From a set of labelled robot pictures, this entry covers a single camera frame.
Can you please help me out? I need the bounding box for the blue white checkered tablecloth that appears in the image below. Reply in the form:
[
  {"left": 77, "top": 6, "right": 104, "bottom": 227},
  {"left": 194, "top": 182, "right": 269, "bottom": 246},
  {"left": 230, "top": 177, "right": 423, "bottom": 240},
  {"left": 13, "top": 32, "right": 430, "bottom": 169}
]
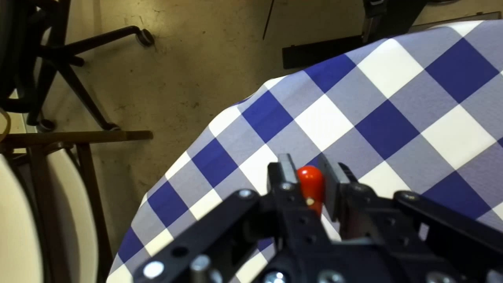
[{"left": 106, "top": 20, "right": 503, "bottom": 283}]

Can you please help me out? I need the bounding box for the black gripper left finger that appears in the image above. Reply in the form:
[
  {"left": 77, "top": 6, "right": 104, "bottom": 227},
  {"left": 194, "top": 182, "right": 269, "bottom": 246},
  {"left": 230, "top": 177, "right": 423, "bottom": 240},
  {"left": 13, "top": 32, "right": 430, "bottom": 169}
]
[{"left": 268, "top": 152, "right": 299, "bottom": 191}]

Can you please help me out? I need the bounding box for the black grey office chair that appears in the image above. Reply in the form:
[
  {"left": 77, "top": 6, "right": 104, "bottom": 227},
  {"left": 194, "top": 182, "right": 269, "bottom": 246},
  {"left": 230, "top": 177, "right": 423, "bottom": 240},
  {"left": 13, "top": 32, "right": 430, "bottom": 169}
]
[{"left": 0, "top": 0, "right": 154, "bottom": 130}]

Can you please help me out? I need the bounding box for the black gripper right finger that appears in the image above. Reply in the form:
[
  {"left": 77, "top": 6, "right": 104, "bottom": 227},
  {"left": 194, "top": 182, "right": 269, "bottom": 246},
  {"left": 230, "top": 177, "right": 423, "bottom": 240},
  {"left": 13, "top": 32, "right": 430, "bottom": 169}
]
[{"left": 320, "top": 155, "right": 357, "bottom": 219}]

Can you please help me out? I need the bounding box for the wooden chair with bag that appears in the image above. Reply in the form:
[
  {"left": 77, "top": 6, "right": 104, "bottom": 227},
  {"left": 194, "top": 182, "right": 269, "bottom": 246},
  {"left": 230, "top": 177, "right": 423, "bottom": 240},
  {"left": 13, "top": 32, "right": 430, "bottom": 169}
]
[{"left": 0, "top": 114, "right": 153, "bottom": 283}]

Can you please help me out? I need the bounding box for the red plastic spoon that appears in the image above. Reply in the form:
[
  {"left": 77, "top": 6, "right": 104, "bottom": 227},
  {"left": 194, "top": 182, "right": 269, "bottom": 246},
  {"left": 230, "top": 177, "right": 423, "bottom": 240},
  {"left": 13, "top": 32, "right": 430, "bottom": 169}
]
[{"left": 297, "top": 164, "right": 326, "bottom": 213}]

